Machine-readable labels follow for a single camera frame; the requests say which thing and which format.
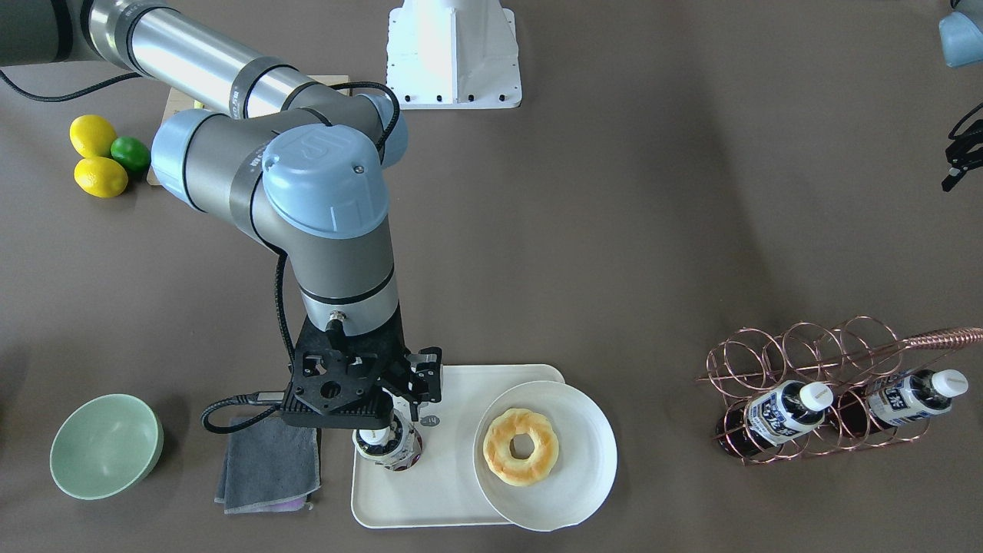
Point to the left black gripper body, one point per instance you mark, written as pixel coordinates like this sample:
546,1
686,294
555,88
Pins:
961,153

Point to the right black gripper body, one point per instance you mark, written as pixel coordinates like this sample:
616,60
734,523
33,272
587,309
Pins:
425,378

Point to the tea bottle dark liquid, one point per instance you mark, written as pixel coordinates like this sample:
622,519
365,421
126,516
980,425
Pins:
396,448

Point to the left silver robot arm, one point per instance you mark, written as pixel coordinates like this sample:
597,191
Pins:
961,39

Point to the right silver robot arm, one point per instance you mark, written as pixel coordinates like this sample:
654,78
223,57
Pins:
292,163

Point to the cream rectangular tray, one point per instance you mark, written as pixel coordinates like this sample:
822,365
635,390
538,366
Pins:
441,488

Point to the tea bottle rear rack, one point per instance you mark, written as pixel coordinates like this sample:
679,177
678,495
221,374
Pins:
893,402

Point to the tea bottle rack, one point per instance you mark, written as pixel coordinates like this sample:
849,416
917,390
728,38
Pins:
790,410
893,402

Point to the tea bottle front rack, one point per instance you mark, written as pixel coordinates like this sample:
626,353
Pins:
790,410

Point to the dark grey folded cloth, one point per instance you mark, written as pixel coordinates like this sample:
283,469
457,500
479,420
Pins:
269,467

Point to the mint green bowl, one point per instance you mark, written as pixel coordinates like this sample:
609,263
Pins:
105,447

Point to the white round plate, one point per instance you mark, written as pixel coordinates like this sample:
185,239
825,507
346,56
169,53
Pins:
587,459

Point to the green lime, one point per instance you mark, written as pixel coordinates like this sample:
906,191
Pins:
131,153

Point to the glazed ring donut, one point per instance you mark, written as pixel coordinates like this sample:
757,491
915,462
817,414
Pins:
521,447

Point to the copper wire bottle rack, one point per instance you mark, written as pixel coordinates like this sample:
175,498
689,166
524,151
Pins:
847,358

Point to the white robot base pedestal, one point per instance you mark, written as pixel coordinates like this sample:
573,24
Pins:
453,55

